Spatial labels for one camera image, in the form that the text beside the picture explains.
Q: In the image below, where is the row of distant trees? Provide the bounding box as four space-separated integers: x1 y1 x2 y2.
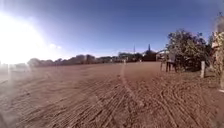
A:
26 51 158 68

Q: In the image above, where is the red-brown dirt ground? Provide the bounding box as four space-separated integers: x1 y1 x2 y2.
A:
0 61 224 128

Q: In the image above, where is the wide leafy tree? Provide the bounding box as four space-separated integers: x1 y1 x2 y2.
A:
165 28 212 72

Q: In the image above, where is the pale leafy tree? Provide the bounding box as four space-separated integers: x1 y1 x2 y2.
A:
211 13 224 91

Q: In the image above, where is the short pale post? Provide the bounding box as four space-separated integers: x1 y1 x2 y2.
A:
200 60 206 79

